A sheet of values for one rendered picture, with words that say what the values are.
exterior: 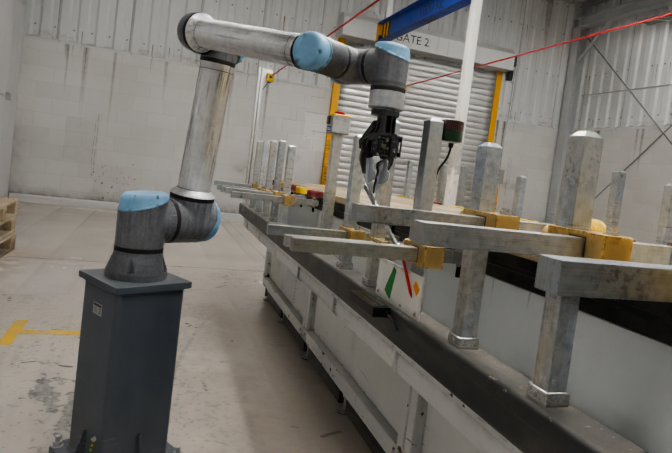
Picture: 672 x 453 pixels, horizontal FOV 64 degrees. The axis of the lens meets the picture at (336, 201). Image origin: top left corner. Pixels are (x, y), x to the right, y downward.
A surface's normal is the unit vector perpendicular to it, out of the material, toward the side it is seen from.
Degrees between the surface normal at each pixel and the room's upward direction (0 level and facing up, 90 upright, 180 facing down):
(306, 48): 91
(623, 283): 90
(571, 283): 90
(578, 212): 90
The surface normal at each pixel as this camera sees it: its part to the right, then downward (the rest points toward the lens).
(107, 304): -0.65, -0.04
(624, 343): -0.94, -0.11
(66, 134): 0.32, 0.09
